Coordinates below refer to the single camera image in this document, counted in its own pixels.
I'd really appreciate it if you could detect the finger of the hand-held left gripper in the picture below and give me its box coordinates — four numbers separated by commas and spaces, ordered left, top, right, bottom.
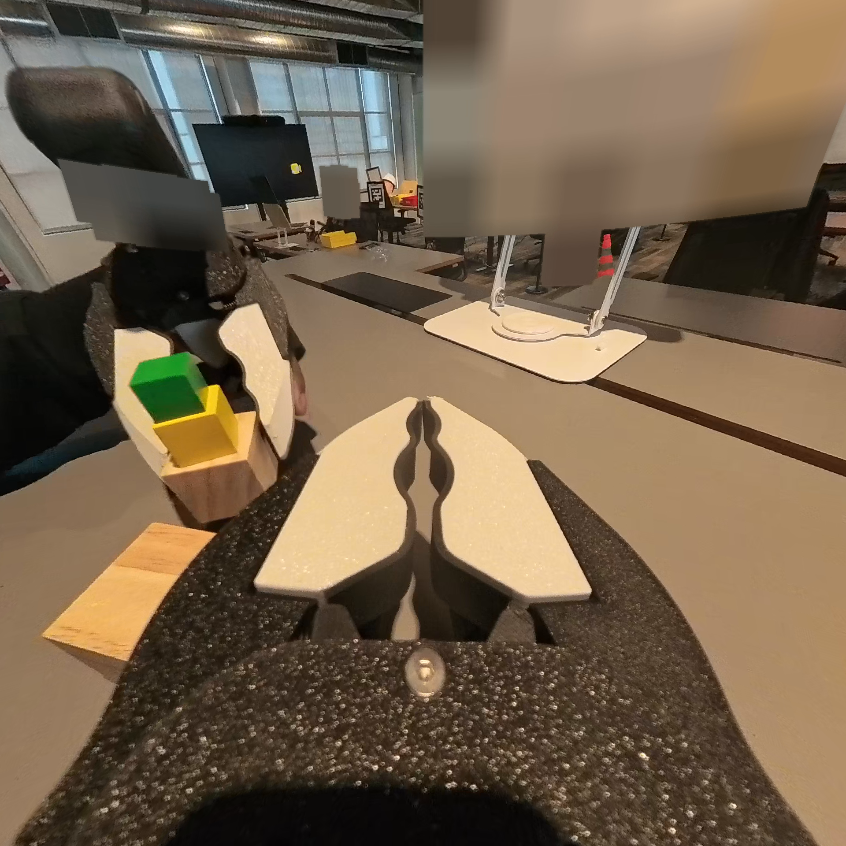
217, 304, 297, 461
112, 327, 175, 475

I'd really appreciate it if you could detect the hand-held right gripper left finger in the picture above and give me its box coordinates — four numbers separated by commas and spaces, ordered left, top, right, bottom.
254, 397, 424, 629

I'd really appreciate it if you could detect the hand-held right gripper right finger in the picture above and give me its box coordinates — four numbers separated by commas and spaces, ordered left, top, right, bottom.
423, 395, 594, 629

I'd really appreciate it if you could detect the green wooden cube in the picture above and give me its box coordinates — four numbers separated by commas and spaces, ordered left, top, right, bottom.
130, 352, 208, 424

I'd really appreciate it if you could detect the yellow wooden cube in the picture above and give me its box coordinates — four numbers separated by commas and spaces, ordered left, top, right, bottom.
152, 385, 240, 469

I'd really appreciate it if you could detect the medium plain wooden cube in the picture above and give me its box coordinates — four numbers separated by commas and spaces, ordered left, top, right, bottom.
160, 411, 280, 526

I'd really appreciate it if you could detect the large plain wooden cube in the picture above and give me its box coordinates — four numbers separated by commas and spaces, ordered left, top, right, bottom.
41, 522, 219, 682

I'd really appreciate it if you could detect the person's left forearm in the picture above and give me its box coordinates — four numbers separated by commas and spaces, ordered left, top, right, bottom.
0, 267, 126, 497

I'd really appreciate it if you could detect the black desk mat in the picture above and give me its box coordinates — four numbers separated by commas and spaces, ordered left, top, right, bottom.
322, 272, 453, 315

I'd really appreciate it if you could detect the black display screen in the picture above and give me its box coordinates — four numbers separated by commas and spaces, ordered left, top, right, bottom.
192, 122, 321, 207

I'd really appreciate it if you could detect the white document stand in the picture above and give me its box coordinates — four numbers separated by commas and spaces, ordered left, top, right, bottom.
423, 226, 649, 384

